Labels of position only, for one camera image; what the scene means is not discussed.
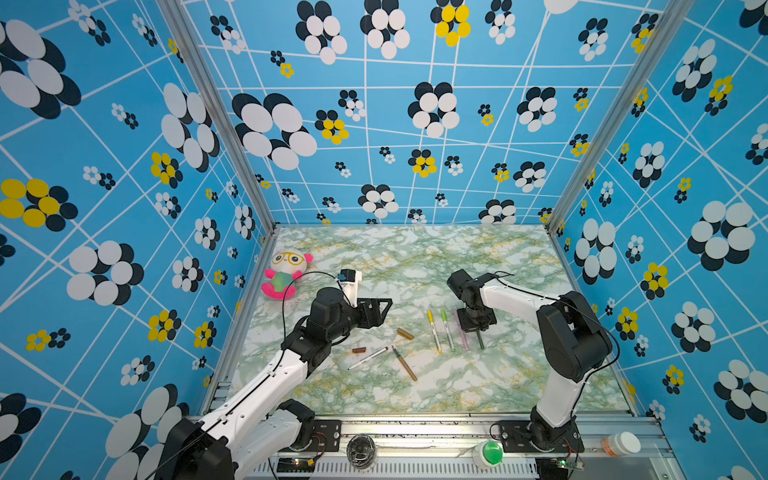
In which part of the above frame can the white pen green tip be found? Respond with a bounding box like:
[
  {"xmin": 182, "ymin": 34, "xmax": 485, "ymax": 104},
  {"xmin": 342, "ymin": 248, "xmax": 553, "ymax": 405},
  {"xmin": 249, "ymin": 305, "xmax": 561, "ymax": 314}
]
[{"xmin": 440, "ymin": 310, "xmax": 456, "ymax": 352}]

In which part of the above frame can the aluminium front frame rail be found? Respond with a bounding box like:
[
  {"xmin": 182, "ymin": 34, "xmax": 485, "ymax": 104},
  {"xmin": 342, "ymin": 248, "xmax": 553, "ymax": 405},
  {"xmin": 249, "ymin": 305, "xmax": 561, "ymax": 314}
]
[{"xmin": 173, "ymin": 413, "xmax": 673, "ymax": 463}]

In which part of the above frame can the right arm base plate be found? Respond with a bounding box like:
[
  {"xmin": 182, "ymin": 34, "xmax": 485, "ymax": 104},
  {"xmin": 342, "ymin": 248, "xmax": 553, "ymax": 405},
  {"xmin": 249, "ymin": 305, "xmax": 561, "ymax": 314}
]
[{"xmin": 489, "ymin": 420, "xmax": 585, "ymax": 455}]

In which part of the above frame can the pink gel pen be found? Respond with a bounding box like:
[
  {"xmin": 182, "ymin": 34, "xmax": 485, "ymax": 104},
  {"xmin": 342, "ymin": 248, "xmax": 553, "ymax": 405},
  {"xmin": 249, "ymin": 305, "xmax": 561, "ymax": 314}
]
[{"xmin": 454, "ymin": 310, "xmax": 470, "ymax": 352}]

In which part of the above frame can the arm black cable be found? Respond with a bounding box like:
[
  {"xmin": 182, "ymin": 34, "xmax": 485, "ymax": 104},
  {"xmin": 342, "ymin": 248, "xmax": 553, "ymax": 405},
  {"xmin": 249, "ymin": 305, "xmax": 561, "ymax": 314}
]
[
  {"xmin": 280, "ymin": 271, "xmax": 343, "ymax": 361},
  {"xmin": 491, "ymin": 271, "xmax": 622, "ymax": 409}
]

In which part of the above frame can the green push button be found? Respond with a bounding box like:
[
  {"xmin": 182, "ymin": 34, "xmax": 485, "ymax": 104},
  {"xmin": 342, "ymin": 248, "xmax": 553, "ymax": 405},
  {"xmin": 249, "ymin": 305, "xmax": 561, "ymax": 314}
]
[{"xmin": 472, "ymin": 440, "xmax": 504, "ymax": 469}]

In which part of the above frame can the white orange bottle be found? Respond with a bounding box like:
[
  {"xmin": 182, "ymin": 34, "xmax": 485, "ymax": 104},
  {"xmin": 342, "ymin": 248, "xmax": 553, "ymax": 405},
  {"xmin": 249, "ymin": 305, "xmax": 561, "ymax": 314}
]
[{"xmin": 602, "ymin": 431, "xmax": 642, "ymax": 457}]

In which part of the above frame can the tan brown pen cap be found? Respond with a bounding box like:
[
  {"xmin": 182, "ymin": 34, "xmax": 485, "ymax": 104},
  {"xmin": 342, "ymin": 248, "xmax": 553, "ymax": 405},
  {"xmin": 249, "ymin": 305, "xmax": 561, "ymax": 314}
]
[{"xmin": 397, "ymin": 328, "xmax": 414, "ymax": 341}]

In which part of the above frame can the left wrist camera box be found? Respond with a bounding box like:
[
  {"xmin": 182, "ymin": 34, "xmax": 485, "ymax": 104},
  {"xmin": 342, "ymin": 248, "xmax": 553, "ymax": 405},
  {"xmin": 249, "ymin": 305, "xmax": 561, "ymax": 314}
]
[{"xmin": 338, "ymin": 268, "xmax": 362, "ymax": 308}]

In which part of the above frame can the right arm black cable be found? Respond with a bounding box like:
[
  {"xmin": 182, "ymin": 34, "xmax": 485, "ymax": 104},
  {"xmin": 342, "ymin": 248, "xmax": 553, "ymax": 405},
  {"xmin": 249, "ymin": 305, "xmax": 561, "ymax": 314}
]
[{"xmin": 491, "ymin": 271, "xmax": 622, "ymax": 409}]

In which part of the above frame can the white pen brown tip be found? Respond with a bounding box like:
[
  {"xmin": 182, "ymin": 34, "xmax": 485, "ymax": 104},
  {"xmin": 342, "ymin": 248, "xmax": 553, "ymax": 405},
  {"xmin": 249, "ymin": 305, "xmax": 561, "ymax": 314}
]
[{"xmin": 348, "ymin": 346, "xmax": 390, "ymax": 371}]

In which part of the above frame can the white pen yellow tip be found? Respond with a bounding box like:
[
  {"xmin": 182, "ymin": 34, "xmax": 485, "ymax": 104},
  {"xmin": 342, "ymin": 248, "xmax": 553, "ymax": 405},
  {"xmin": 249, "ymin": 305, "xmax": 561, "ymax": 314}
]
[{"xmin": 427, "ymin": 310, "xmax": 443, "ymax": 354}]

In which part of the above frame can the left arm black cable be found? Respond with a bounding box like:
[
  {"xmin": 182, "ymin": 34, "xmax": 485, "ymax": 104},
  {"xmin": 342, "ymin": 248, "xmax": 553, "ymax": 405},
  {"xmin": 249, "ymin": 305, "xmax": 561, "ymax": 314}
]
[{"xmin": 280, "ymin": 271, "xmax": 343, "ymax": 361}]

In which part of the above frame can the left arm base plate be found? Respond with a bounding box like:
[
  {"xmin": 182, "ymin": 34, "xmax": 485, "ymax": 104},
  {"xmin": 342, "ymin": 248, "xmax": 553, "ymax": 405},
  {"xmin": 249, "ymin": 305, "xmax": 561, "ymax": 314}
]
[{"xmin": 282, "ymin": 419, "xmax": 342, "ymax": 454}]

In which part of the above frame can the brown gel pen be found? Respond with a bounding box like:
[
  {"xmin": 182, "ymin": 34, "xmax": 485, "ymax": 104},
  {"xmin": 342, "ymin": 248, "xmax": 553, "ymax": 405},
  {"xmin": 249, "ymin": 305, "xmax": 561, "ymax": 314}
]
[{"xmin": 391, "ymin": 345, "xmax": 418, "ymax": 382}]

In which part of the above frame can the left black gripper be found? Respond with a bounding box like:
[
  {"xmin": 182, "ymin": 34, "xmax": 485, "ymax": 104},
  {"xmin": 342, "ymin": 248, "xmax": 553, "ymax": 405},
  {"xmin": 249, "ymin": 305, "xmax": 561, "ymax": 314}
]
[{"xmin": 326, "ymin": 296, "xmax": 391, "ymax": 344}]

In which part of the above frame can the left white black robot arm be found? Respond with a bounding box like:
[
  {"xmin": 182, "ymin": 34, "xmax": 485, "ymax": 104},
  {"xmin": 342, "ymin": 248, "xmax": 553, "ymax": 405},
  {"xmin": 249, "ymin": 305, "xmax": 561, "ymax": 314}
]
[{"xmin": 146, "ymin": 287, "xmax": 393, "ymax": 479}]

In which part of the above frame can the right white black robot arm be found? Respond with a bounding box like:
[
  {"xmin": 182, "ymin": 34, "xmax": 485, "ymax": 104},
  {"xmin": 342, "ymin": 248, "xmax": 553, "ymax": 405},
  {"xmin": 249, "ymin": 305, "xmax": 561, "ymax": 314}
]
[{"xmin": 447, "ymin": 269, "xmax": 614, "ymax": 449}]

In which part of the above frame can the white pink plush toy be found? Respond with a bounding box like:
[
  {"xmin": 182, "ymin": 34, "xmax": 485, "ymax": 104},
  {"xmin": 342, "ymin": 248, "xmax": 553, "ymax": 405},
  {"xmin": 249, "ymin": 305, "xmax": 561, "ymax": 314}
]
[{"xmin": 261, "ymin": 251, "xmax": 314, "ymax": 300}]

